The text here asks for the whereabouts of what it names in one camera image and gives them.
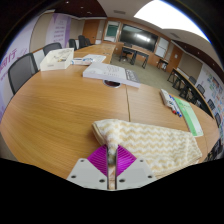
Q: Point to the white printed paper sheets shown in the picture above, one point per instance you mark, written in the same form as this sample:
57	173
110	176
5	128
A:
91	59

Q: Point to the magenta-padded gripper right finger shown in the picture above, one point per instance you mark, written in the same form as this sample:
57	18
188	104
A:
131	171

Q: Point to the bright ceiling light panel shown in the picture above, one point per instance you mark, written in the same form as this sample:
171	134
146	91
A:
166	15

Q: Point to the purple wall banner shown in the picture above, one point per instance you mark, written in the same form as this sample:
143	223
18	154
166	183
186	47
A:
59	28

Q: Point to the dark presenter desk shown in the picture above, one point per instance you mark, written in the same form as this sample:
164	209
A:
135	51

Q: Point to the white wall whiteboard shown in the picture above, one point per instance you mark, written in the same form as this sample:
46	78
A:
162	47

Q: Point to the red whiteboard marker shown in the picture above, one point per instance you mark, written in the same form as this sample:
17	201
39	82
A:
172	107

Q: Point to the green booklet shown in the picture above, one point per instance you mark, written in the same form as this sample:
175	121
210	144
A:
190	116

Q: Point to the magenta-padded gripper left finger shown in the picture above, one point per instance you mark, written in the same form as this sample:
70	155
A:
95	171

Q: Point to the cream zigzag patterned towel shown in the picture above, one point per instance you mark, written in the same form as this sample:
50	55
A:
150	140

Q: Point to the small dark side table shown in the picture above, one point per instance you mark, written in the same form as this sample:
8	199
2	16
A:
162	61

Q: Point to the green wall notice board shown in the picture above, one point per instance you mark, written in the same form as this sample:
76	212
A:
112	31

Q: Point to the blue whiteboard marker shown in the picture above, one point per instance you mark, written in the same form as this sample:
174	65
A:
178	111
175	106

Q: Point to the large black wall screen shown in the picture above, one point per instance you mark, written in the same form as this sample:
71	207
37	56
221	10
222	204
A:
138	36

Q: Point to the black swivel desk chair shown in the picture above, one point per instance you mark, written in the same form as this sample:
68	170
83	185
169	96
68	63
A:
126	50

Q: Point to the black mesh office chair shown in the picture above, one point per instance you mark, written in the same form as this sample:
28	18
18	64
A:
82	41
72	44
21	71
51	48

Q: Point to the long wooden conference table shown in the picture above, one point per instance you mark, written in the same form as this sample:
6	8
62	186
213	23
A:
186	83

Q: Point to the large white flat book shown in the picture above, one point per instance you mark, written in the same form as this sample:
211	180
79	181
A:
106	71

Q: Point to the colourful wall poster display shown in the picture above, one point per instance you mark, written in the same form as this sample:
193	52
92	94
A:
215	88

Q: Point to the row of black chairs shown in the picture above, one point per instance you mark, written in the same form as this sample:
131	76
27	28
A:
210	103

